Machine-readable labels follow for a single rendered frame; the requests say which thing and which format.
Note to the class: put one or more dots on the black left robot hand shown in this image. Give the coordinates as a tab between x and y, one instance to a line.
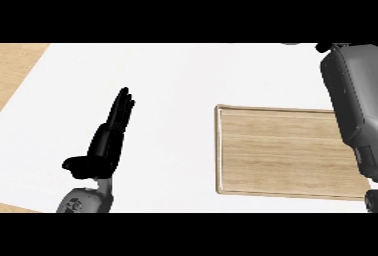
105	143

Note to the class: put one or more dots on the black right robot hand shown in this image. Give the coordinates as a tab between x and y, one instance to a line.
323	47

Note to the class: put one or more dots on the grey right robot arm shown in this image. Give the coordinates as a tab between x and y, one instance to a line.
351	100

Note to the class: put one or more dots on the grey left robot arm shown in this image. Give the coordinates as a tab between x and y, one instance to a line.
85	200

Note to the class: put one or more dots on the pale wooden tray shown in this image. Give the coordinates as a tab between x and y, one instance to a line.
285	153

